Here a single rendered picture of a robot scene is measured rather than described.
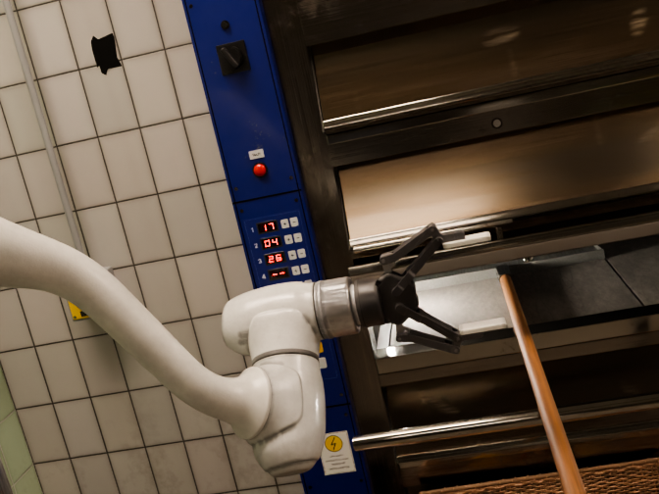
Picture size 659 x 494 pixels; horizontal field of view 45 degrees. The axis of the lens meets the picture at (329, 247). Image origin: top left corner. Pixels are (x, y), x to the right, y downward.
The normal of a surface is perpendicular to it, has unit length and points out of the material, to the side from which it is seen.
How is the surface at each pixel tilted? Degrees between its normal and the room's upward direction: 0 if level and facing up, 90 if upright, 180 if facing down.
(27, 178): 90
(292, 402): 62
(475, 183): 70
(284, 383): 53
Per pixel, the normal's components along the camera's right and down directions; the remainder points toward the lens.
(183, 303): -0.12, 0.25
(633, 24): -0.18, -0.10
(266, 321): -0.27, -0.36
